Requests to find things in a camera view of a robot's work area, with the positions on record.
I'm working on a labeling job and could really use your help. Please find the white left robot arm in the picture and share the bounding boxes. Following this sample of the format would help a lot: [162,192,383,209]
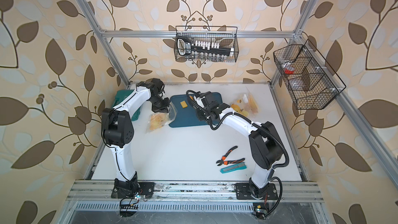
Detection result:
[101,78,171,181]

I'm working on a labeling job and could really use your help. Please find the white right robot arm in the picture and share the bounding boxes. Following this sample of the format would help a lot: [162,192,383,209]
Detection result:
[186,90,290,190]

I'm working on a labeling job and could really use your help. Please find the teal utility knife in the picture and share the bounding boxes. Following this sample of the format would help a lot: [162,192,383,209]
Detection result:
[220,162,247,174]

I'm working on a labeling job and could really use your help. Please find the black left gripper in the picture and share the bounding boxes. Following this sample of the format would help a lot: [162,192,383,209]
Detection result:
[148,95,170,113]

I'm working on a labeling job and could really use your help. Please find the black socket set holder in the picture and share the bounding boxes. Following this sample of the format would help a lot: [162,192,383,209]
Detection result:
[175,37,235,57]

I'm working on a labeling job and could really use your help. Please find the black wire basket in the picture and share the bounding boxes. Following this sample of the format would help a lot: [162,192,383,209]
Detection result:
[174,25,239,63]
[273,39,346,110]

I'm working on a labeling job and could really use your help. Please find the green plastic tool case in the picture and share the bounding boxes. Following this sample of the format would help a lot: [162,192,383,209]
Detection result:
[111,89,142,122]

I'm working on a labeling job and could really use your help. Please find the clear resealable duck bag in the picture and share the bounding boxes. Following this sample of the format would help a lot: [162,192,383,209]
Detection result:
[236,89,259,118]

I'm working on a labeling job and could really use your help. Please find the red item in basket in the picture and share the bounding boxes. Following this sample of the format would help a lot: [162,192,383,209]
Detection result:
[284,66,295,75]

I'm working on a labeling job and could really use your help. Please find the stack of duck bags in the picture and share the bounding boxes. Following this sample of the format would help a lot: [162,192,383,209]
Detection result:
[146,103,177,133]

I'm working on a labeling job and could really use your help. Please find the black wire basket right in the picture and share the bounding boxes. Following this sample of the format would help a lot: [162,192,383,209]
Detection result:
[273,39,346,110]

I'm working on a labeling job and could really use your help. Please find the black corrugated cable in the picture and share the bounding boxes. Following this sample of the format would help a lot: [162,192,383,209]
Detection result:
[186,90,290,218]

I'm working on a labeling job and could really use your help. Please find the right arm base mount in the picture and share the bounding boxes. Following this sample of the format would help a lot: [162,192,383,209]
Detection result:
[233,177,283,220]

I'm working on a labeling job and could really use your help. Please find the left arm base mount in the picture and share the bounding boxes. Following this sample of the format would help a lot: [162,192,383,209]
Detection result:
[111,174,155,217]

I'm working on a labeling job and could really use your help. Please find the black wire basket back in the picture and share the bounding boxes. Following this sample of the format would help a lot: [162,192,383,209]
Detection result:
[174,25,239,63]

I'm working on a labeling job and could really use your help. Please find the orange black pliers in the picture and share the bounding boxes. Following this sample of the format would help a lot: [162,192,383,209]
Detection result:
[216,145,246,167]

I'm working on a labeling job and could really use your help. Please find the dark blue tray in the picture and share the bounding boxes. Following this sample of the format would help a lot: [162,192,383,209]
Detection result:
[170,94,208,128]

